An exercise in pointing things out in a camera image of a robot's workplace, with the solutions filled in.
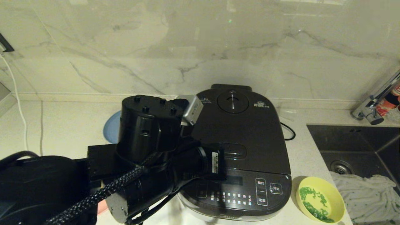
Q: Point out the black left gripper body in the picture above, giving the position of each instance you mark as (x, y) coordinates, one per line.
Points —
(206, 162)

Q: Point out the chopped green onions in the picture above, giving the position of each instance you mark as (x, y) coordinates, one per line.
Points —
(314, 209)

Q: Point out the yellow bowl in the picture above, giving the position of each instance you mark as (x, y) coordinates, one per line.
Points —
(336, 193)

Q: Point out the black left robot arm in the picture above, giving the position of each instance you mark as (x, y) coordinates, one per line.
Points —
(143, 131)

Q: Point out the blue plate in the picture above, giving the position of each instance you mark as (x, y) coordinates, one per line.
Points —
(111, 128)

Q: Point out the pink plate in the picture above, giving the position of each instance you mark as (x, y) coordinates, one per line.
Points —
(101, 207)

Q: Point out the sink drain strainer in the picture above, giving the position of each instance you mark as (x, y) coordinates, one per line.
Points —
(342, 167)

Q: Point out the steel sink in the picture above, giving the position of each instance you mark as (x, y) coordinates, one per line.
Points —
(359, 147)

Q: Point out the white speckled cloth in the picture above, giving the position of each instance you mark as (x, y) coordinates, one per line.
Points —
(368, 197)

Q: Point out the chrome faucet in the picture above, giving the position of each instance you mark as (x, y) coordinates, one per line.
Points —
(370, 109)

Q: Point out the orange dish soap bottle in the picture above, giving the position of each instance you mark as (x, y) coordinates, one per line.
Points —
(389, 103)

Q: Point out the black wall socket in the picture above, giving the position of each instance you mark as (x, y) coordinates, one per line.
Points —
(4, 43)

